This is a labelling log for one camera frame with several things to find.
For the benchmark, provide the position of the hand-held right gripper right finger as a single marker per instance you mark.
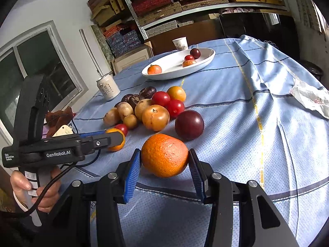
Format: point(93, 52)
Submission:
point(196, 177)

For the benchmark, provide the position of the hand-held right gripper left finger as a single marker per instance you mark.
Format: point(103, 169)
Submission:
point(133, 175)

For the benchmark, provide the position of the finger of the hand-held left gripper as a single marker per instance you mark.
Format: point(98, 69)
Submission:
point(102, 142)
point(92, 134)

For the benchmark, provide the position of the small yellow-orange tomato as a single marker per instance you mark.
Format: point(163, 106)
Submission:
point(116, 148)

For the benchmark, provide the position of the large orange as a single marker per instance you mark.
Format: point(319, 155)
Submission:
point(164, 155)

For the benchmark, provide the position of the large yellow-orange tomato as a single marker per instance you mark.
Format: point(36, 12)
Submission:
point(155, 117)

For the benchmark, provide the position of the red cherry tomato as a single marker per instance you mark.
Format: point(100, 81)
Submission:
point(121, 128)
point(161, 99)
point(189, 57)
point(176, 108)

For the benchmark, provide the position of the small orange tomato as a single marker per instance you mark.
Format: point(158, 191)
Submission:
point(176, 93)

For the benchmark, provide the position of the white oval plate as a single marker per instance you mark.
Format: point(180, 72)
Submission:
point(169, 64)

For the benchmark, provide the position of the person's left hand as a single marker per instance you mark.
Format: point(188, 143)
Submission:
point(47, 195)

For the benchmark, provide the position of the white tag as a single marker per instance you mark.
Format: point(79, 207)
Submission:
point(63, 130)

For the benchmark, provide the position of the small tan round fruit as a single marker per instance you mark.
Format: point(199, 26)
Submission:
point(130, 121)

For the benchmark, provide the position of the white drink can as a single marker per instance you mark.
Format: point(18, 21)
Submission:
point(108, 87)

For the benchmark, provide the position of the large dark purple plum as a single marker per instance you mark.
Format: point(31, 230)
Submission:
point(189, 124)

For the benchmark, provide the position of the blue striped tablecloth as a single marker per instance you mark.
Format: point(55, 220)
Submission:
point(231, 133)

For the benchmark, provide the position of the white rod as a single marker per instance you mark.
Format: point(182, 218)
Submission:
point(88, 51)

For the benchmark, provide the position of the small tangerine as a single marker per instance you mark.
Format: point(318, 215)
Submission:
point(154, 69)

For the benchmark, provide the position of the grey marble slab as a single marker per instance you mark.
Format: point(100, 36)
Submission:
point(102, 43)

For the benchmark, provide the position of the white framed window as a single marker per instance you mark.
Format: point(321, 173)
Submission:
point(33, 56)

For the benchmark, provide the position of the stack of blue patterned boxes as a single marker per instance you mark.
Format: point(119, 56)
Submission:
point(123, 41)

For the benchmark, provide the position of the flat orange persimmon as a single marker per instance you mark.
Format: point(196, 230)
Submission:
point(189, 63)

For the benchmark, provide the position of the small dark purple plum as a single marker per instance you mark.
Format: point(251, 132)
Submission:
point(195, 53)

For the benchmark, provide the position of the white paper cup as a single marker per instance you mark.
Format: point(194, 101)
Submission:
point(180, 43)

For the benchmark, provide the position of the stack of wooden boxes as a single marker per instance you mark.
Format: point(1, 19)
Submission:
point(105, 7)

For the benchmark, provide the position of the white metal shelf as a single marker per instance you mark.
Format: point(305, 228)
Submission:
point(133, 12)

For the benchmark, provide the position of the crumpled white tissue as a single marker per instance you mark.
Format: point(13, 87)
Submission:
point(311, 99)

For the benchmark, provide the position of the brown wooden cabinet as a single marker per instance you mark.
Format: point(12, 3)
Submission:
point(185, 30)

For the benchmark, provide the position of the stack of patterned flat boxes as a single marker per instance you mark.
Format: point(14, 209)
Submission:
point(159, 2)

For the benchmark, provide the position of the black chair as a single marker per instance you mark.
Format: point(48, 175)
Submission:
point(231, 25)

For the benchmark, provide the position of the dark round stool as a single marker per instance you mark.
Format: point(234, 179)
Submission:
point(312, 69)

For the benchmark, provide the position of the wall poster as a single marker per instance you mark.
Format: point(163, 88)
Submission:
point(307, 5)

